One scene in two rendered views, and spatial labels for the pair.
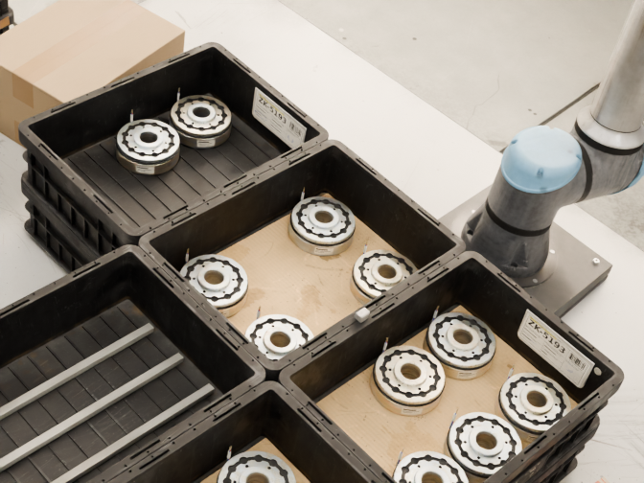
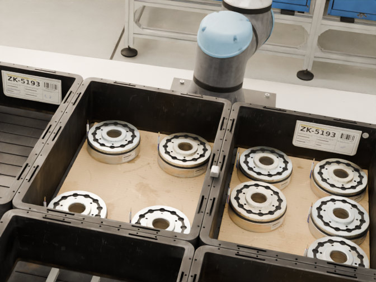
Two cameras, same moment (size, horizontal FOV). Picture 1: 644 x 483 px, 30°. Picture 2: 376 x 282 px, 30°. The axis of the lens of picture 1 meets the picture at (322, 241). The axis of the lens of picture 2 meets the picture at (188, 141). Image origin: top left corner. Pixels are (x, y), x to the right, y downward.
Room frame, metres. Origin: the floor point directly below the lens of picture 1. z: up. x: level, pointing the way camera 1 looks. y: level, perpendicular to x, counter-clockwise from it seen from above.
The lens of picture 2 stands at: (0.34, 0.44, 1.69)
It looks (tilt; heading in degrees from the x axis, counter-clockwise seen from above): 37 degrees down; 329
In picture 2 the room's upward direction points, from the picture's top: 5 degrees clockwise
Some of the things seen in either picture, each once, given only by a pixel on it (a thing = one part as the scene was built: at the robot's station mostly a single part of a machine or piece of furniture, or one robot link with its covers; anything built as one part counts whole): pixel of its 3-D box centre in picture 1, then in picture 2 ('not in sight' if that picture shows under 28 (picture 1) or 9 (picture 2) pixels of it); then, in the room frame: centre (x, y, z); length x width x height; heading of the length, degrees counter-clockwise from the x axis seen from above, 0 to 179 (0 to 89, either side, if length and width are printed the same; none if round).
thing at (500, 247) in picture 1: (512, 226); (215, 93); (1.49, -0.31, 0.80); 0.15 x 0.15 x 0.10
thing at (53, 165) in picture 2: (300, 272); (132, 174); (1.23, 0.02, 0.87); 0.40 x 0.30 x 0.11; 142
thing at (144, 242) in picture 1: (305, 248); (133, 152); (1.23, 0.02, 0.92); 0.40 x 0.30 x 0.02; 142
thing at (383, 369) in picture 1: (409, 374); (258, 200); (1.08, -0.16, 0.86); 0.10 x 0.10 x 0.01
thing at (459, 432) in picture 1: (485, 443); (340, 216); (0.99, -0.27, 0.86); 0.10 x 0.10 x 0.01
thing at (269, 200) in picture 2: (410, 372); (258, 198); (1.08, -0.16, 0.86); 0.05 x 0.05 x 0.01
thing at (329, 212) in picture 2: (486, 441); (341, 214); (0.99, -0.27, 0.86); 0.05 x 0.05 x 0.01
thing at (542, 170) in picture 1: (538, 174); (224, 47); (1.50, -0.32, 0.91); 0.13 x 0.12 x 0.14; 128
